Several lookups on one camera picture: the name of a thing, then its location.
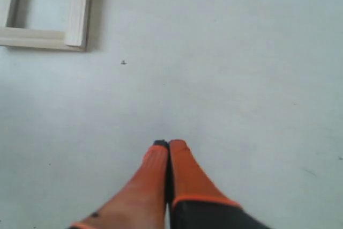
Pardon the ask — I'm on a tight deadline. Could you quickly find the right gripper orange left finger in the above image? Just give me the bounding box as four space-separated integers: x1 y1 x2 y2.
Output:
69 140 169 228

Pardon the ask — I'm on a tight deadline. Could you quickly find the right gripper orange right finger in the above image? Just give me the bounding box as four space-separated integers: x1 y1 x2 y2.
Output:
169 139 269 228

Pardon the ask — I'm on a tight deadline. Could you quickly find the long bottom wooden stick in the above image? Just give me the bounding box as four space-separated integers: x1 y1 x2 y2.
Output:
1 27 86 51

